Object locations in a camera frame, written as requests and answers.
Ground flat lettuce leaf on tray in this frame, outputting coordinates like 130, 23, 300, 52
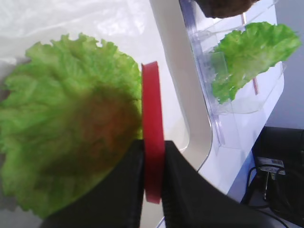
0, 33, 142, 219

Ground cream metal tray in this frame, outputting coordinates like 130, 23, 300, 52
150, 0, 213, 170

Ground black equipment under table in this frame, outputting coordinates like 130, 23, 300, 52
241, 126, 304, 227

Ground right clear acrylic rack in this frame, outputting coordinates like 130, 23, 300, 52
180, 0, 285, 148

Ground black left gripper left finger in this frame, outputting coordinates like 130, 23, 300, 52
41, 140, 144, 228

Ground red tomato slice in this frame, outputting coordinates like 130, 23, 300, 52
142, 61, 165, 204

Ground right meat patty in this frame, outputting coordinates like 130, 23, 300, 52
195, 0, 258, 19

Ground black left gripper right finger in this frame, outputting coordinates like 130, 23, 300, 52
161, 140, 304, 228

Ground white paper tray liner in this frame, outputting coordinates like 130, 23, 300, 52
0, 0, 167, 228

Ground upright lettuce leaf in rack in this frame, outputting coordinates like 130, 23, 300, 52
212, 22, 301, 104

